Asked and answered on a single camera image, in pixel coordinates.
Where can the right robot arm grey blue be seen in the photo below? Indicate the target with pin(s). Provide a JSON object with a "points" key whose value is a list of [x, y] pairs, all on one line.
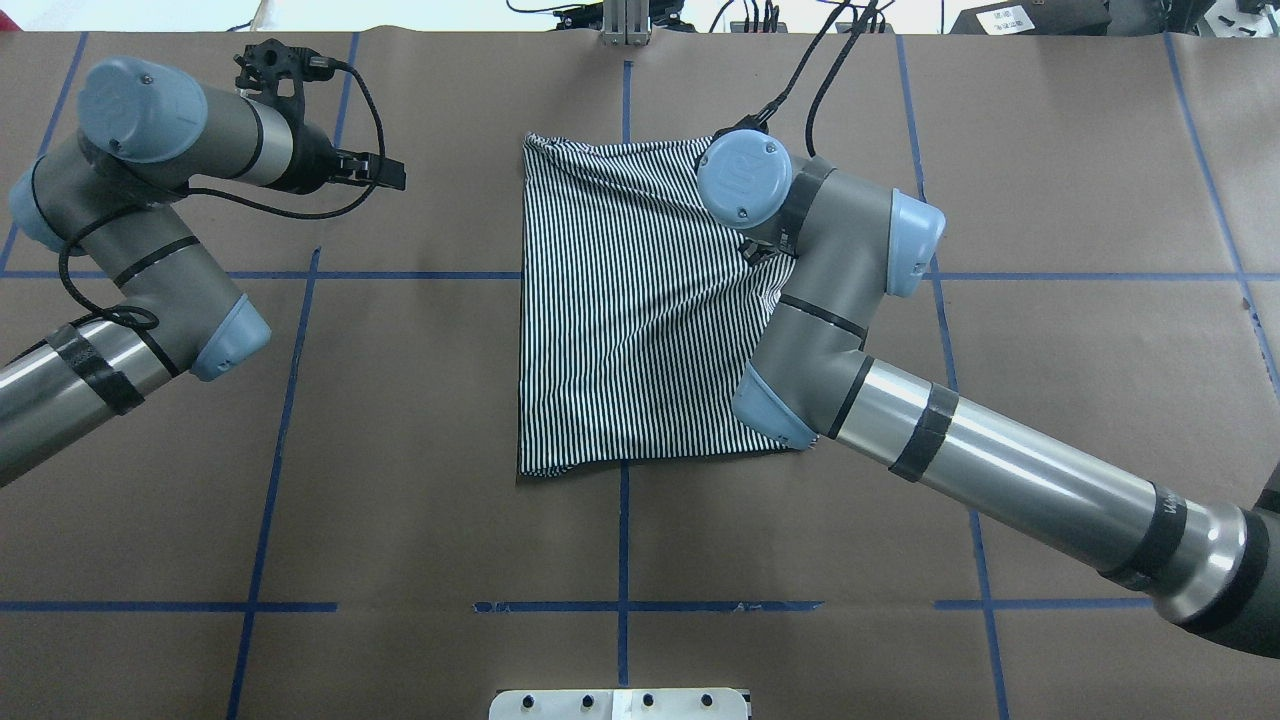
{"points": [[1210, 569]]}

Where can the blue white striped polo shirt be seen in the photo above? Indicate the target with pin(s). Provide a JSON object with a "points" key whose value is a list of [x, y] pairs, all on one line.
{"points": [[638, 314]]}

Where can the aluminium frame post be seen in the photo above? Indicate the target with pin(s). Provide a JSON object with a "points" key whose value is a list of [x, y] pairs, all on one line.
{"points": [[626, 23]]}

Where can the white camera post with base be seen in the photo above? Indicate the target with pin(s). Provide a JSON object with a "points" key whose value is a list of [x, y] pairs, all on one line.
{"points": [[623, 703]]}

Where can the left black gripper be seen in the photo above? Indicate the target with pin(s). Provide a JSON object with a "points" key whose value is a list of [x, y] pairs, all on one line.
{"points": [[313, 161]]}

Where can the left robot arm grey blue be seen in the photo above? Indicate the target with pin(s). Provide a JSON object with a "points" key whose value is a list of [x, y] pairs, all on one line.
{"points": [[155, 302]]}

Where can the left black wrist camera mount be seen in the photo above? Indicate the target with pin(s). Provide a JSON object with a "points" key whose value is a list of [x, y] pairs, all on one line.
{"points": [[275, 70]]}

